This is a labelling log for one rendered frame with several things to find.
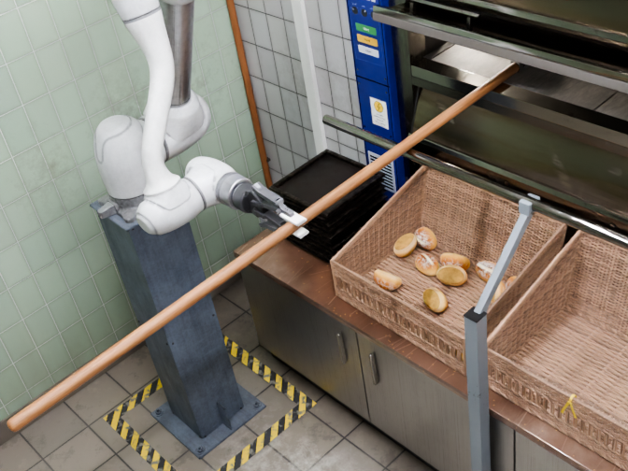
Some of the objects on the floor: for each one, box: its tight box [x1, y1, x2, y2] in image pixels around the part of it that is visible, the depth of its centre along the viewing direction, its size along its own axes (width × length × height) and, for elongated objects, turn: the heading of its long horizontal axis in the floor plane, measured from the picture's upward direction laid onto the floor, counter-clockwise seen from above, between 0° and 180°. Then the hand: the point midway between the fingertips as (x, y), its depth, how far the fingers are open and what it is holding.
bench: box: [234, 212, 628, 471], centre depth 257 cm, size 56×242×58 cm, turn 54°
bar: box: [322, 114, 628, 471], centre depth 240 cm, size 31×127×118 cm, turn 54°
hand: (294, 223), depth 209 cm, fingers closed on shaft, 3 cm apart
